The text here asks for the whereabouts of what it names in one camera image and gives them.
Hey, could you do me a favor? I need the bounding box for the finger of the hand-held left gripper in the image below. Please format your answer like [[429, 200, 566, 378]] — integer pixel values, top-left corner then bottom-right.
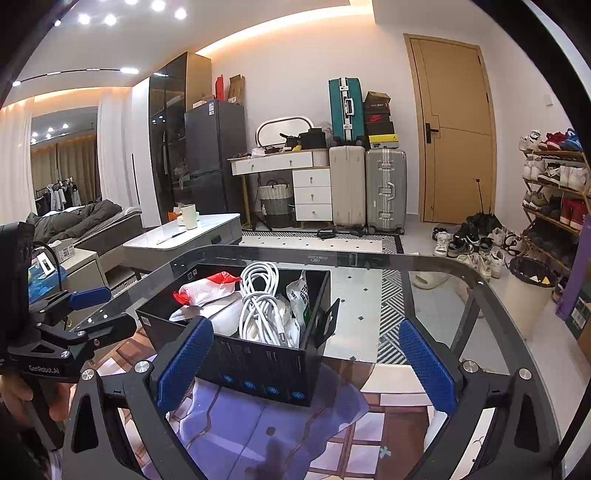
[[34, 316, 138, 356], [30, 286, 112, 326]]

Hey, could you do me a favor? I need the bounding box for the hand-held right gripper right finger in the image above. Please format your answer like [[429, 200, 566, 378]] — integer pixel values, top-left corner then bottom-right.
[[398, 318, 561, 480]]

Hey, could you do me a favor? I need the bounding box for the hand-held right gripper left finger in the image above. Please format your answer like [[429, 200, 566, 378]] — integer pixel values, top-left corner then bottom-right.
[[62, 316, 215, 480]]

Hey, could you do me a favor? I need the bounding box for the black cardboard box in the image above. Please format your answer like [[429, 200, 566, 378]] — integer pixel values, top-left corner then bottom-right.
[[135, 263, 341, 408]]

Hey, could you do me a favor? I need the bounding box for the red white snack packet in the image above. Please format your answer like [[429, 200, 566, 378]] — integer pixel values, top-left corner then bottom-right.
[[173, 271, 243, 308]]

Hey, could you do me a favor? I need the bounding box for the white charging cable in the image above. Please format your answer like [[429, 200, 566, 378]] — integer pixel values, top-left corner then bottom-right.
[[239, 261, 301, 348]]

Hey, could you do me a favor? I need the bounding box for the green white snack packet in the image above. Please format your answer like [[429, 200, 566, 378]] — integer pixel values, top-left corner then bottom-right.
[[286, 270, 308, 345]]

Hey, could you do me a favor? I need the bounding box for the person's left hand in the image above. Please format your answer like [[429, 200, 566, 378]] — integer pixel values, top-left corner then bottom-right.
[[0, 373, 34, 418]]

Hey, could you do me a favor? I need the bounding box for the grey sideboard cabinet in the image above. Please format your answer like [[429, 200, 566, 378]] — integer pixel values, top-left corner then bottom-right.
[[28, 237, 110, 303]]

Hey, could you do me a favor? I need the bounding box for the blue packet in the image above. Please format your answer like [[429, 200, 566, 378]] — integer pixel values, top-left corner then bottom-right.
[[28, 265, 68, 304]]

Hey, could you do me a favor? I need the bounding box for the white tissue pack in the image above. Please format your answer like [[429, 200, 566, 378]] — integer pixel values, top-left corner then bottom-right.
[[48, 239, 76, 260]]

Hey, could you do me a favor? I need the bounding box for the grey sofa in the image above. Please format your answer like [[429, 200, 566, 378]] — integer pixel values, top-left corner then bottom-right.
[[32, 205, 144, 274]]

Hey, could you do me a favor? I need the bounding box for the dark jacket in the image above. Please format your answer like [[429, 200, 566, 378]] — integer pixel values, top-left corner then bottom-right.
[[32, 199, 123, 243]]

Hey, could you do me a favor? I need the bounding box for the beige slipper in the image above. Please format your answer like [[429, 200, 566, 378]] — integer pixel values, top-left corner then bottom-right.
[[411, 271, 451, 291]]

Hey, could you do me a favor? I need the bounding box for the brown printed table mat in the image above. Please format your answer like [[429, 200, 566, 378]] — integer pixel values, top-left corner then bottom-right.
[[99, 332, 467, 480]]

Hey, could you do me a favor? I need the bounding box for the hanging clothes rack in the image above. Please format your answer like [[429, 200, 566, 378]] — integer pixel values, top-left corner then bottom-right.
[[34, 179, 84, 217]]

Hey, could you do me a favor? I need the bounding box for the grey white coffee table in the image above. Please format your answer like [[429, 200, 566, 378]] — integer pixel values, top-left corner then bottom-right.
[[122, 212, 243, 278]]

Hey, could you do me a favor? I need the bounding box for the white trash bin black liner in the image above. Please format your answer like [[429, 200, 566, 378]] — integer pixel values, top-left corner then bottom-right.
[[501, 256, 559, 329]]

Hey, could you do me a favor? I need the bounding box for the pile of scattered shoes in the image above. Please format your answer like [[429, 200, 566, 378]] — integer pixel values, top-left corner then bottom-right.
[[431, 222, 520, 280]]

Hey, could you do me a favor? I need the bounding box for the brown curtain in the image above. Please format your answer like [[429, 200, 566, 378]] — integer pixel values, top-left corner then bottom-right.
[[55, 138, 98, 205]]

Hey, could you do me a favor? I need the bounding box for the black white patterned rug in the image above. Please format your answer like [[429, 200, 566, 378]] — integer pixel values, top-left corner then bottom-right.
[[240, 229, 404, 364]]

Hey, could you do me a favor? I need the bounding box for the white curtain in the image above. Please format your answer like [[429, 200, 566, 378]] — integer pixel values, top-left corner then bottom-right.
[[97, 90, 151, 216]]

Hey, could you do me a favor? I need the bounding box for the black umbrella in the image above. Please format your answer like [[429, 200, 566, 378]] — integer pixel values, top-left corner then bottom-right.
[[466, 178, 502, 234]]

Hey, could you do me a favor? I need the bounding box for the black labelled box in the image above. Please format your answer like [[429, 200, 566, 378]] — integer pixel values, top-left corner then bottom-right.
[[566, 300, 591, 343]]

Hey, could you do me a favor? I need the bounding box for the open cardboard box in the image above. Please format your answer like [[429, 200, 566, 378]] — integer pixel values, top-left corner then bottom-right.
[[576, 323, 591, 363]]

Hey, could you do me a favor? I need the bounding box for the purple mat bag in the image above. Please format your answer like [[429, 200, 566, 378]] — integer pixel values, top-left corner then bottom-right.
[[554, 240, 591, 320]]

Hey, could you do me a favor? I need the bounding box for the black glass cabinet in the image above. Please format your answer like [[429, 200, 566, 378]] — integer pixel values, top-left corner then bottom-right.
[[148, 52, 212, 227]]

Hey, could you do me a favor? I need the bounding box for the woven laundry basket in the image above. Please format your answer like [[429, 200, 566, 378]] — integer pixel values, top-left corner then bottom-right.
[[257, 180, 294, 228]]

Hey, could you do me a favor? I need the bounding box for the silver suitcase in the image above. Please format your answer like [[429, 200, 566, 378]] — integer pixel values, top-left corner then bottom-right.
[[365, 148, 408, 234]]

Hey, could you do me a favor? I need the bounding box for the dark grey fridge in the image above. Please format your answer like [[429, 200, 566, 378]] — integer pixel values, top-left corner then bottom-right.
[[185, 99, 247, 217]]

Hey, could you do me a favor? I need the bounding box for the beige suitcase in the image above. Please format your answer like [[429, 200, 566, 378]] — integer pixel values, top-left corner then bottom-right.
[[329, 145, 368, 230]]

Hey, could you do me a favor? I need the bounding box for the white dresser with drawers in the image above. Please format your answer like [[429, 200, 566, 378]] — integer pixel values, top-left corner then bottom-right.
[[229, 151, 332, 230]]

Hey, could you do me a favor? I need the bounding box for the shoe rack with shoes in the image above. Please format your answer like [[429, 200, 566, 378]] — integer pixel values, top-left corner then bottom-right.
[[519, 128, 591, 259]]

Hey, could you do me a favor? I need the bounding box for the wooden shoe rack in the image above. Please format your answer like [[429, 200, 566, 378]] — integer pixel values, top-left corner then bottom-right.
[[519, 129, 591, 278]]

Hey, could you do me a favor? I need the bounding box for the white oval mirror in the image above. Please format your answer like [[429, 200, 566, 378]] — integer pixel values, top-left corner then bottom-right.
[[255, 115, 315, 151]]

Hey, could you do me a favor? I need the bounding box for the black bag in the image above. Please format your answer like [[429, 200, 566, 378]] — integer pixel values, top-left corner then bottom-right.
[[298, 128, 327, 151]]

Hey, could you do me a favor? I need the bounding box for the flat brown cardboard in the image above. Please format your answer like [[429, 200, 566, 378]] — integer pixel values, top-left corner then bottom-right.
[[228, 74, 246, 106]]

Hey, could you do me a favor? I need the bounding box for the teal suitcase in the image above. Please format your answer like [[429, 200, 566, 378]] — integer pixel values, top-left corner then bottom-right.
[[329, 77, 365, 144]]

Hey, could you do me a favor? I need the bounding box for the brown lid shoe box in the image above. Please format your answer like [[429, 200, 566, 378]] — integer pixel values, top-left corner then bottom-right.
[[364, 91, 392, 112]]

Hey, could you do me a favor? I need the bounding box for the wooden door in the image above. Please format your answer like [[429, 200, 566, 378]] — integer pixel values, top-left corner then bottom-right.
[[404, 33, 497, 224]]

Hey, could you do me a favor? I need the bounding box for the row of ceiling spotlights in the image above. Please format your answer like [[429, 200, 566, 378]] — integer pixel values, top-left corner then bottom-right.
[[11, 0, 188, 88]]

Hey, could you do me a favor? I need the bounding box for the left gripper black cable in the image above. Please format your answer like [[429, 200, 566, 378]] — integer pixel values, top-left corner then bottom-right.
[[34, 244, 70, 296]]

